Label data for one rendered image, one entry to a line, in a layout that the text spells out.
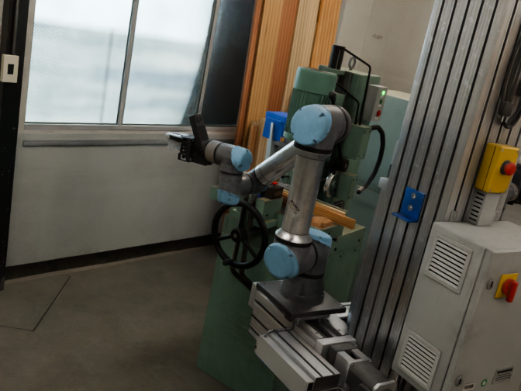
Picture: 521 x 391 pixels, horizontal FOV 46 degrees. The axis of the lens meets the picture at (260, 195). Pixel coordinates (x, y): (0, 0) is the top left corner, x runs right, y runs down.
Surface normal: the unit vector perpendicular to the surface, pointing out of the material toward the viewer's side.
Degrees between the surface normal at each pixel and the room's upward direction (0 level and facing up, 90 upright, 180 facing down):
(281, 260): 98
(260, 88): 87
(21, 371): 0
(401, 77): 90
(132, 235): 90
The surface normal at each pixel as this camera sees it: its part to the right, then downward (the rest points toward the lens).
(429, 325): -0.84, -0.02
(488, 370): 0.47, 0.33
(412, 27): -0.68, 0.07
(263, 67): 0.71, 0.27
